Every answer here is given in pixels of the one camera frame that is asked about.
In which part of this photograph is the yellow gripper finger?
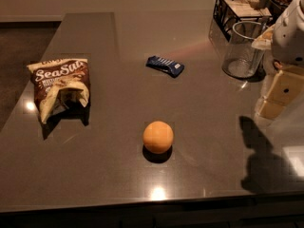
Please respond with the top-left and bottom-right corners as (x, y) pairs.
(266, 67), (304, 105)
(255, 98), (286, 120)

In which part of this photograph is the blue rxbar wrapper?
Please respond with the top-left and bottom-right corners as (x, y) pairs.
(145, 56), (184, 78)

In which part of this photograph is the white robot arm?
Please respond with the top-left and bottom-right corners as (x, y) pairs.
(252, 0), (304, 120)

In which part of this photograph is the brown sea salt chip bag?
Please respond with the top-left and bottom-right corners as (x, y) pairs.
(28, 58), (90, 124)

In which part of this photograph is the clear glass pitcher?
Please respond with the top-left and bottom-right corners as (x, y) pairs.
(222, 21), (267, 79)

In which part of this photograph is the orange round fruit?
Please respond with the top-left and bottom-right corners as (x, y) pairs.
(142, 121), (174, 154)

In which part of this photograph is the black wire basket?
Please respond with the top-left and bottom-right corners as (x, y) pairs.
(213, 0), (273, 41)

